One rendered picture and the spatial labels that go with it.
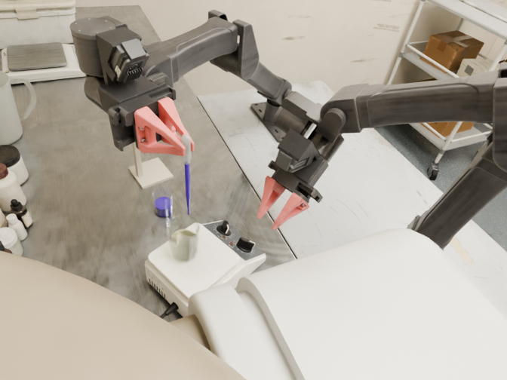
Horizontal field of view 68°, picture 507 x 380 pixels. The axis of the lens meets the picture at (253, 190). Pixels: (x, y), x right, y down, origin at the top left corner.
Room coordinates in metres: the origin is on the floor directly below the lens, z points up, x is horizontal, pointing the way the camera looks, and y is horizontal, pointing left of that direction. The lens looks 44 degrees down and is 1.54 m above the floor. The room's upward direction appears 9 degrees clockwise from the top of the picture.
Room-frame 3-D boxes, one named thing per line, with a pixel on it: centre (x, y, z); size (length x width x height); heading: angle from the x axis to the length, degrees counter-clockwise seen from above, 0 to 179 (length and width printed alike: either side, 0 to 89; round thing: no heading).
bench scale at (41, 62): (1.07, 0.72, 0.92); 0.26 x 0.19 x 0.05; 122
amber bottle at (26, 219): (0.45, 0.45, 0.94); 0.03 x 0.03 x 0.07
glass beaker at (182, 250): (0.38, 0.10, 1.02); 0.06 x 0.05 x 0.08; 146
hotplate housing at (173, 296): (0.40, 0.07, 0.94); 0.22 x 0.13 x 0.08; 145
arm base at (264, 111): (0.97, -0.03, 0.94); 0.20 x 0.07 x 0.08; 31
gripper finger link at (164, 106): (0.40, 0.13, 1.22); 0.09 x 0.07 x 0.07; 55
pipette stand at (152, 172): (0.66, 0.25, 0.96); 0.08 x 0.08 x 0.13; 44
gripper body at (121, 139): (0.45, 0.19, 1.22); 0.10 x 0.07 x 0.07; 145
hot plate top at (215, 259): (0.38, 0.08, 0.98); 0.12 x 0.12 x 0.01; 55
